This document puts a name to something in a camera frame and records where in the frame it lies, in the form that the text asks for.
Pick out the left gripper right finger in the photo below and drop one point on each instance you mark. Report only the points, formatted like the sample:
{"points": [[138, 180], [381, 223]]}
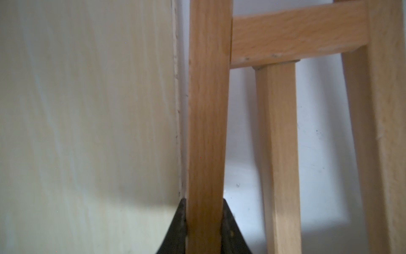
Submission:
{"points": [[232, 239]]}

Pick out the plywood board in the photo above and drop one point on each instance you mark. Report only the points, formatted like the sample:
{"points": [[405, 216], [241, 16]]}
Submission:
{"points": [[89, 156]]}

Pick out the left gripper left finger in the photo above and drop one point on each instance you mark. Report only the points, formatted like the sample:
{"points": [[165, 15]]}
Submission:
{"points": [[174, 241]]}

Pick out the wooden easel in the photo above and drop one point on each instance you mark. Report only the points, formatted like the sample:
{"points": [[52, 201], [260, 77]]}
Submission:
{"points": [[369, 37]]}

